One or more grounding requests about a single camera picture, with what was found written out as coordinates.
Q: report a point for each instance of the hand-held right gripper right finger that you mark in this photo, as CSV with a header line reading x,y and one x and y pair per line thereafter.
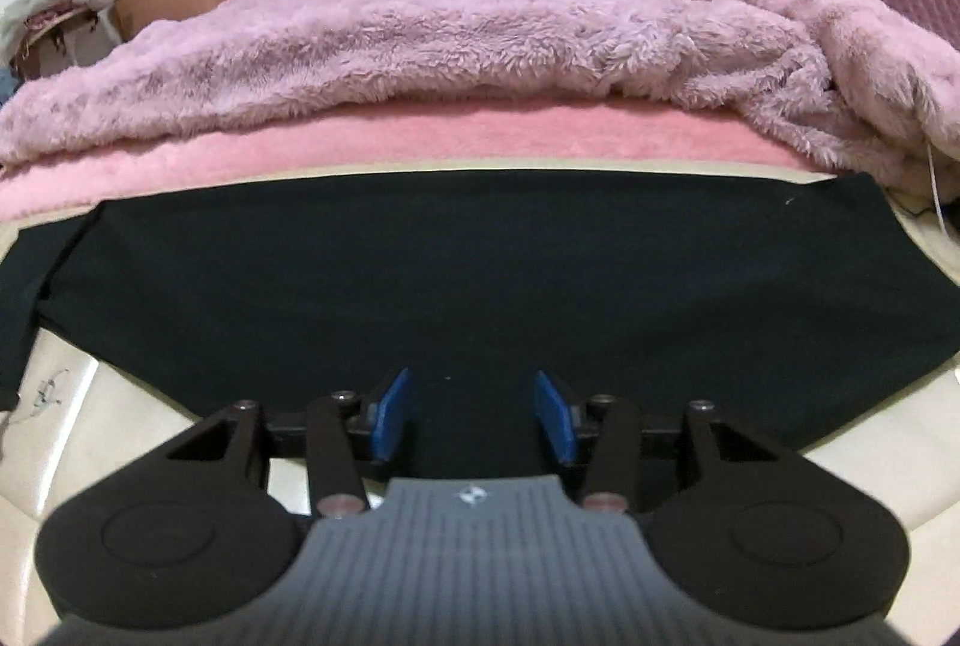
x,y
553,417

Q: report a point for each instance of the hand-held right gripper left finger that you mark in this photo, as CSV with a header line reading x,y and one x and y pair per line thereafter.
x,y
391,417

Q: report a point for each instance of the black pants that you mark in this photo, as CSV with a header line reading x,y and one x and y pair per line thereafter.
x,y
450,278

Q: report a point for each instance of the pink bed sheet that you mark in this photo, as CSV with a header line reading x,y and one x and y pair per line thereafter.
x,y
375,136

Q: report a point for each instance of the cream leather bench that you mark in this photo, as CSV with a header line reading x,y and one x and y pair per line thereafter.
x,y
67,436

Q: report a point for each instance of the mauve fluffy blanket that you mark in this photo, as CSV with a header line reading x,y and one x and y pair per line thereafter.
x,y
412,39

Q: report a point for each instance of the clear storage box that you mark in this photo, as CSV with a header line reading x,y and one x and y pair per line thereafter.
x,y
67,46

